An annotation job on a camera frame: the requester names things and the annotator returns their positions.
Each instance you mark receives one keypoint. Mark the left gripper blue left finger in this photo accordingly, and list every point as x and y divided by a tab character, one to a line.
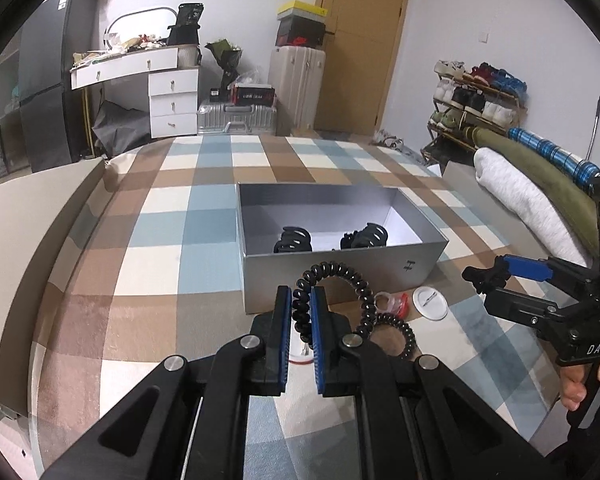
278	344

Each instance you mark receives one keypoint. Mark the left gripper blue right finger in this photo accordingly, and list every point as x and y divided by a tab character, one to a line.
328	328

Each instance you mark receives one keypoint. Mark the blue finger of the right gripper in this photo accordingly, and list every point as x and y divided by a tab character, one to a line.
519	308
534	270

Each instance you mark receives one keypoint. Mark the red white plastic trinket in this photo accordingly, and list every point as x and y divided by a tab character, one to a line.
394	304

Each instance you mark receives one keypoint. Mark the black banana hair clip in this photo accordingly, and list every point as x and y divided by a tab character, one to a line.
487	280

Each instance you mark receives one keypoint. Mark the right hand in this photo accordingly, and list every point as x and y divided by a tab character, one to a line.
572	388

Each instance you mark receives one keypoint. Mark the red rimmed white badge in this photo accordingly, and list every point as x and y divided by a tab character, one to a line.
299	351

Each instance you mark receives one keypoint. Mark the white rolled blanket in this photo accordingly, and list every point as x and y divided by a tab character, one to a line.
522	197

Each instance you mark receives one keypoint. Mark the black claw clip left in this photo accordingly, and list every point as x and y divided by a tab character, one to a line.
293	239

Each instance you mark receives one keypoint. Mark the black claw clip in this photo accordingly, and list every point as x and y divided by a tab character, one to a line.
293	239
373	235

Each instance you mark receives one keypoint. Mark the green rolled blanket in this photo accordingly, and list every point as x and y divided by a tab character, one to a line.
573	204

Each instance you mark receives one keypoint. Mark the grey cardboard box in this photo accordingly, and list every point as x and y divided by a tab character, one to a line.
328	211

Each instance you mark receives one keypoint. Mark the white round pin badge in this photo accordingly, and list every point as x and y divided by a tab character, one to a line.
430	303

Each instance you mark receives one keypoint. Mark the black claw clip right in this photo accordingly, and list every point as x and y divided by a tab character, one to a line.
373	235

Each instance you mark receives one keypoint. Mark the blue plaid rolled blanket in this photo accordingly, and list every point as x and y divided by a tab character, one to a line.
581	171

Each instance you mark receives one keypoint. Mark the plaid bed sheet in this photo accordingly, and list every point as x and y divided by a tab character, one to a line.
152	267

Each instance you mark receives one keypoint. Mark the shoe rack with shoes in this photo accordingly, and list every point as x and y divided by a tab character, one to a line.
466	98

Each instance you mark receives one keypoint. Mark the silver suitcase lying flat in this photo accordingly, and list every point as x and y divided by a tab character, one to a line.
226	118

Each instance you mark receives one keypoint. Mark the black red box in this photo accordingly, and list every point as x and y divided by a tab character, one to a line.
252	94

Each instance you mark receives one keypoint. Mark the white upright suitcase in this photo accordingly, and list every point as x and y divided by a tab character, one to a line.
296	73

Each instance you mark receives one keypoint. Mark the white desk with drawers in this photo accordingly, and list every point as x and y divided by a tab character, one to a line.
168	78

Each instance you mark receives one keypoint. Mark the stacked shoe boxes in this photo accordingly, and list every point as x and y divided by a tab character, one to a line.
300	24

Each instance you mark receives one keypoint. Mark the black bag on desk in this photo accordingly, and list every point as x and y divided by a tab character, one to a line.
186	28

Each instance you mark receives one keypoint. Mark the black refrigerator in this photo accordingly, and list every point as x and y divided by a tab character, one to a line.
51	111

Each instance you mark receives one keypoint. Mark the wooden door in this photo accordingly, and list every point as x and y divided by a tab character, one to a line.
361	41

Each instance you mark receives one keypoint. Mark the beige bed frame edge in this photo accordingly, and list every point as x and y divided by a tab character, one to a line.
37	212

